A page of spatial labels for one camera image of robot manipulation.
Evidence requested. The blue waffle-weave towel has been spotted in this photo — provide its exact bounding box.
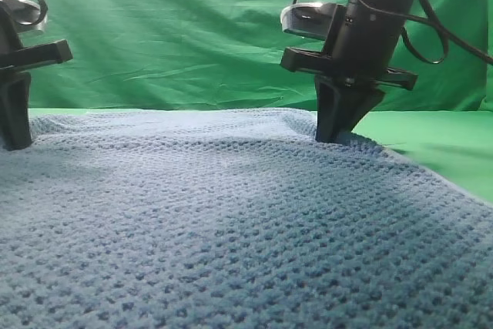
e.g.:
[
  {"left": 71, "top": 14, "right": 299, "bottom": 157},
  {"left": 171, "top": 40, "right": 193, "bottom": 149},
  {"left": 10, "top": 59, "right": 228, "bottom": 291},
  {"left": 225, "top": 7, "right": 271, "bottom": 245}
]
[{"left": 1, "top": 109, "right": 492, "bottom": 328}]

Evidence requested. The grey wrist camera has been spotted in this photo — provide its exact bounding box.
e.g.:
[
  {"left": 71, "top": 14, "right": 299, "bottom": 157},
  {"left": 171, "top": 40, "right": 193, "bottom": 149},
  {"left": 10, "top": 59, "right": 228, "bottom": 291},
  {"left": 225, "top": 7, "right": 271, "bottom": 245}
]
[
  {"left": 1, "top": 0, "right": 49, "bottom": 35},
  {"left": 280, "top": 2, "right": 337, "bottom": 40}
]

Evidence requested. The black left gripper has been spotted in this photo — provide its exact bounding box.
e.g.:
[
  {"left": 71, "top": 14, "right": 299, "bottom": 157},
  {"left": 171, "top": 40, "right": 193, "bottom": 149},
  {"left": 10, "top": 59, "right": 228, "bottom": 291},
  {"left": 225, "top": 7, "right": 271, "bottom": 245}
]
[{"left": 1, "top": 9, "right": 73, "bottom": 151}]

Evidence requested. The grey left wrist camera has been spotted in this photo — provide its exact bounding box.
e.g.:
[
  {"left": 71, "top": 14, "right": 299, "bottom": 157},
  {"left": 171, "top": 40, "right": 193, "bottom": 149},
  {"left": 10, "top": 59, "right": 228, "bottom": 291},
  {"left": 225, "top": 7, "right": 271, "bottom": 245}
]
[{"left": 1, "top": 0, "right": 49, "bottom": 35}]

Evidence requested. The green backdrop cloth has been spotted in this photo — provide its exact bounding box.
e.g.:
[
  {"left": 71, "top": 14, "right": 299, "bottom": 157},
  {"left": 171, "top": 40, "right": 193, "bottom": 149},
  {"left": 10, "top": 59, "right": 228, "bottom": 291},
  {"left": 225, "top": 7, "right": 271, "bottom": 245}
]
[{"left": 23, "top": 0, "right": 492, "bottom": 111}]

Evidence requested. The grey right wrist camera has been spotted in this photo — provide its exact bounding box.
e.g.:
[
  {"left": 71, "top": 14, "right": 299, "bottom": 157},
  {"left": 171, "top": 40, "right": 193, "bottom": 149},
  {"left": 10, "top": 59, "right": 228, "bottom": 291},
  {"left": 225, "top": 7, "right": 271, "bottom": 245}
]
[{"left": 280, "top": 2, "right": 337, "bottom": 40}]

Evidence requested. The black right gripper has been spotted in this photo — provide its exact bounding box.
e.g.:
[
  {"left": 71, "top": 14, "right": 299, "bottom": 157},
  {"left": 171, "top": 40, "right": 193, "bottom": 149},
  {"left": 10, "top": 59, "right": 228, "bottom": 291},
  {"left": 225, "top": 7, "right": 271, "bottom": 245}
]
[{"left": 280, "top": 0, "right": 418, "bottom": 142}]

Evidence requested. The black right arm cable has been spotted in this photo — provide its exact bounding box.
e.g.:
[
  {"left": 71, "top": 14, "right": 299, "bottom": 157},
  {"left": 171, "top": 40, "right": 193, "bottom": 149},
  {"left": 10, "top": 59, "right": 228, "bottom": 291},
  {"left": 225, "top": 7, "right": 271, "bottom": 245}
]
[{"left": 292, "top": 0, "right": 493, "bottom": 66}]

